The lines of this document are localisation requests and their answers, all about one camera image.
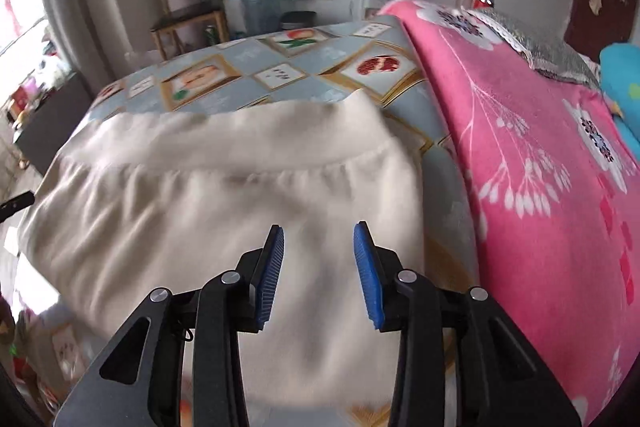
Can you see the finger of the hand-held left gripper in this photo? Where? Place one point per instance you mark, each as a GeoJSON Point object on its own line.
{"type": "Point", "coordinates": [15, 206]}

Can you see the white water dispenser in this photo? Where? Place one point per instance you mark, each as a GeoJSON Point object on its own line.
{"type": "Point", "coordinates": [367, 8]}

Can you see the grey curtain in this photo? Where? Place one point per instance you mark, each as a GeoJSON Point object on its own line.
{"type": "Point", "coordinates": [75, 7]}

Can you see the grey fruit print tablecloth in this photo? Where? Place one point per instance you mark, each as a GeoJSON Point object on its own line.
{"type": "Point", "coordinates": [310, 77]}

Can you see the pink floral blanket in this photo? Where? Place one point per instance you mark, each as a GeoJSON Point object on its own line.
{"type": "Point", "coordinates": [525, 132]}

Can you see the silver sequin cushion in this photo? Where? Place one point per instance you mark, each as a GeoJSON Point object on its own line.
{"type": "Point", "coordinates": [550, 52]}

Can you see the beige hanging cloth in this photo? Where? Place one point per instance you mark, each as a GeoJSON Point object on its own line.
{"type": "Point", "coordinates": [595, 1]}

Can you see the clear empty water jug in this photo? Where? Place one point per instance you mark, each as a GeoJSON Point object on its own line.
{"type": "Point", "coordinates": [260, 14]}

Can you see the wooden chair dark seat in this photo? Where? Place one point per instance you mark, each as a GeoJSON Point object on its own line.
{"type": "Point", "coordinates": [187, 17]}

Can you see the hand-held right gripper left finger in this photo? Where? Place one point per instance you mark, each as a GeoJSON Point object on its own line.
{"type": "Point", "coordinates": [270, 277]}

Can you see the cream zip jacket black trim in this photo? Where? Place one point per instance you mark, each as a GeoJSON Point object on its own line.
{"type": "Point", "coordinates": [200, 217]}

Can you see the green drink can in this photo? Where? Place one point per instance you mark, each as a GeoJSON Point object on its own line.
{"type": "Point", "coordinates": [211, 36]}

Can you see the pile of windowsill clutter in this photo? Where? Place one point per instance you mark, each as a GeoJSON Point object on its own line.
{"type": "Point", "coordinates": [35, 87]}

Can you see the blue striped pillow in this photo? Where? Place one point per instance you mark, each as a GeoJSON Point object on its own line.
{"type": "Point", "coordinates": [622, 72]}

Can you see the dark grey cabinet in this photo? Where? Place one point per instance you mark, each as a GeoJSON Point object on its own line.
{"type": "Point", "coordinates": [55, 122]}

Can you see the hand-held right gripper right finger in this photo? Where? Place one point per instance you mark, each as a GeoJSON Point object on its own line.
{"type": "Point", "coordinates": [367, 277]}

